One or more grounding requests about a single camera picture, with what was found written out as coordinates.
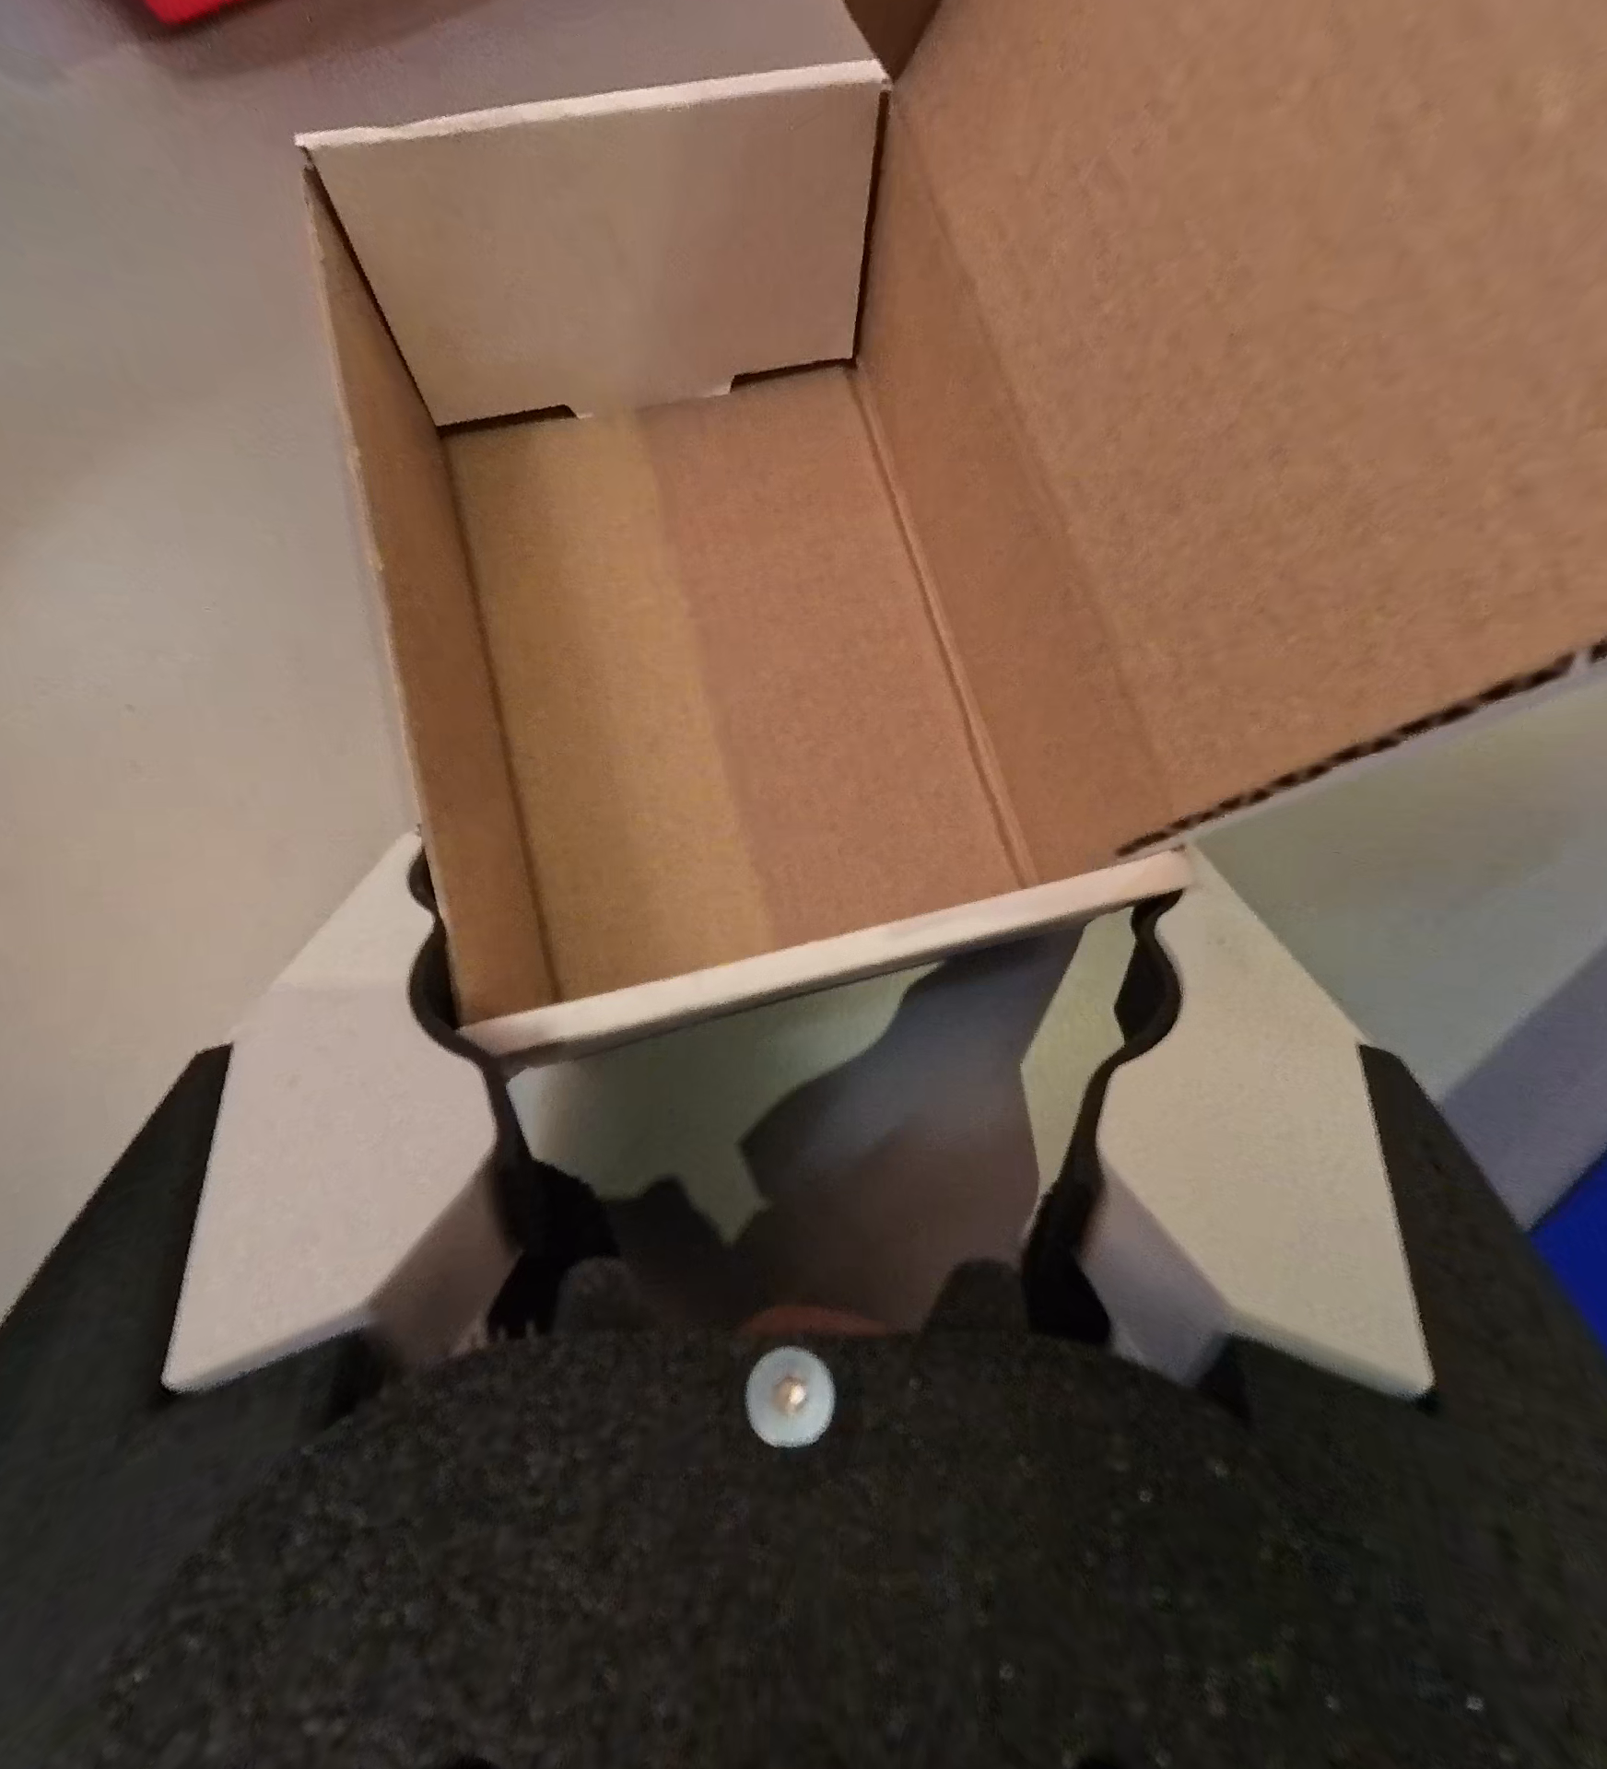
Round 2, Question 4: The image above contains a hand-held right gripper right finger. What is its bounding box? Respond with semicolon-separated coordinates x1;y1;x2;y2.
1024;841;1437;1409

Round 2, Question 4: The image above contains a cardboard box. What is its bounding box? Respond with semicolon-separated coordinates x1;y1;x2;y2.
294;0;1607;1066

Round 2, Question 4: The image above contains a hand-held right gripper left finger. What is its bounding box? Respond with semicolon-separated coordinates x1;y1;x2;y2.
160;829;536;1392

